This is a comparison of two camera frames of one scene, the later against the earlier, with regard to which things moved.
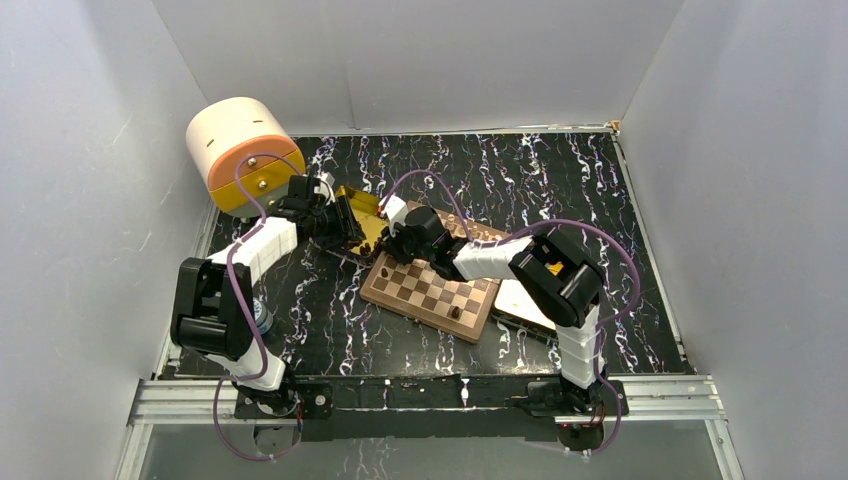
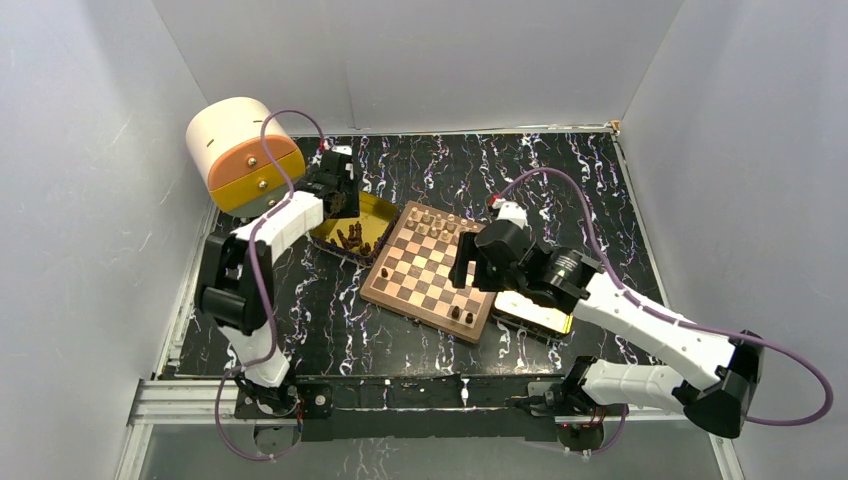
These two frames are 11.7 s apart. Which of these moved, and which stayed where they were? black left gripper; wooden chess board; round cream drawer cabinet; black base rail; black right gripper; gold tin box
Moved: black right gripper; black left gripper
Stayed: gold tin box; wooden chess board; black base rail; round cream drawer cabinet
